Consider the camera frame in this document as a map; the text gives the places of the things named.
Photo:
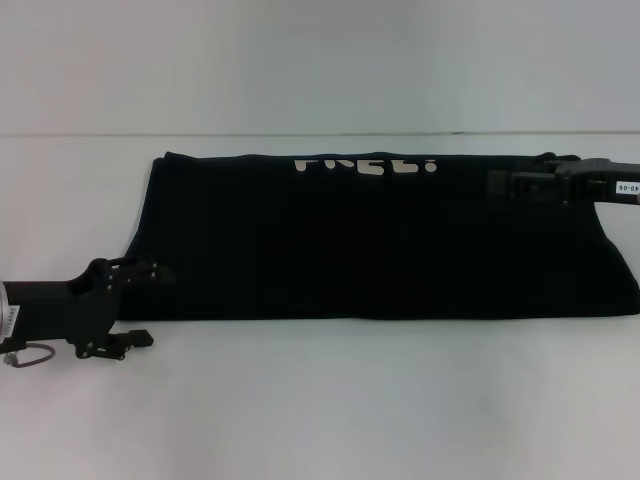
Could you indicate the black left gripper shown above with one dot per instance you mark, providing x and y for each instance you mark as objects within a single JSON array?
[{"x": 55, "y": 310}]

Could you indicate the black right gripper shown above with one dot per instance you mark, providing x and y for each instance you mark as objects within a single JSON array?
[{"x": 597, "y": 182}]

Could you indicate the black shirt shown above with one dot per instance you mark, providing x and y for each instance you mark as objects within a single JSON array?
[{"x": 350, "y": 240}]

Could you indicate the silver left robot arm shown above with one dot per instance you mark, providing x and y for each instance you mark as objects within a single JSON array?
[{"x": 6, "y": 315}]

